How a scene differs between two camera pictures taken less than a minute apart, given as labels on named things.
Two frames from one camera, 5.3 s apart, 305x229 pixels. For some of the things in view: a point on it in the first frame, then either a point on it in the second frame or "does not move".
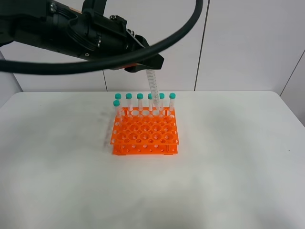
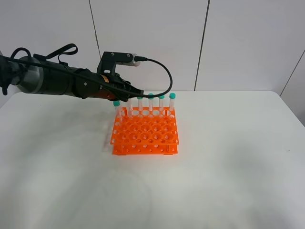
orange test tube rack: (142, 130) does not move
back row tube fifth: (161, 96) does not move
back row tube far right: (172, 96) does not move
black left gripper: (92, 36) to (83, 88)
